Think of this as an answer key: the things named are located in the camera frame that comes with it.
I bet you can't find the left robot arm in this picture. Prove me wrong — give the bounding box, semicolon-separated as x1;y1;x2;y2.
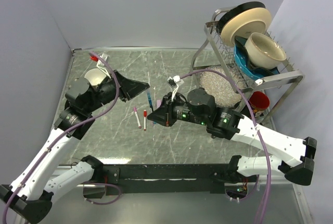
1;71;150;223

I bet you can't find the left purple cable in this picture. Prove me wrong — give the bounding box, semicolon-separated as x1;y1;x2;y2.
3;51;120;224

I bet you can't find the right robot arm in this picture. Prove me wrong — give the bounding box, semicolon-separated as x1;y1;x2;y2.
147;88;317;186

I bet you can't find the red black mug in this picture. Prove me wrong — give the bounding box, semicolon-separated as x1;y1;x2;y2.
248;91;270;118

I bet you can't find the purple cable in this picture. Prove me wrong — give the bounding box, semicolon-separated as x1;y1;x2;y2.
3;51;120;224
181;68;272;224

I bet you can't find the small white bowl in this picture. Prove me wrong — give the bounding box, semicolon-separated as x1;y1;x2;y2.
84;68;107;86

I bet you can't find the blue pen refill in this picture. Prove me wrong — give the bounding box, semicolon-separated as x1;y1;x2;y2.
147;91;156;126

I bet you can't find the speckled glass plate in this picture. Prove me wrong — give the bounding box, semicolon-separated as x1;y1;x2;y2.
199;65;247;108

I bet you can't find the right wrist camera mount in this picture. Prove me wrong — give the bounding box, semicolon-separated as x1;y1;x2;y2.
167;76;184;101

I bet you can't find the cream ceramic bowl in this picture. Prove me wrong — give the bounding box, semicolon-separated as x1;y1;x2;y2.
245;32;287;70

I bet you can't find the aluminium frame rail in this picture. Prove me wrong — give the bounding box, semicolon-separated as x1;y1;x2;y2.
251;169;302;185

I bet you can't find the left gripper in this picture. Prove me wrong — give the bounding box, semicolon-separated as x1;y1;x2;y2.
84;70;150;113

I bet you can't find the black base bar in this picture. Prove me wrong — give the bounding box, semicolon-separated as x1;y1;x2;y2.
83;163;258;198

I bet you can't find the black plate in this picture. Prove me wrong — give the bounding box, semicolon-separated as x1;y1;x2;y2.
216;1;266;34

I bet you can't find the blue dotted bowl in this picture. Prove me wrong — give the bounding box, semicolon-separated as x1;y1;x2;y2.
234;46;279;80

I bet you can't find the metal dish rack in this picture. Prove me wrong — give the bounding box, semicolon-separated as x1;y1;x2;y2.
190;7;305;127

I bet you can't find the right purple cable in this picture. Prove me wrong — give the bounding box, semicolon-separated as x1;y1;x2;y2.
181;68;272;224

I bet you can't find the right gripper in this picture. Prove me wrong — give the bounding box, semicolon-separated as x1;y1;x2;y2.
147;91;208;126

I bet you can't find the large cream plate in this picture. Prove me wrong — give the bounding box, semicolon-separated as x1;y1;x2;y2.
220;8;272;47

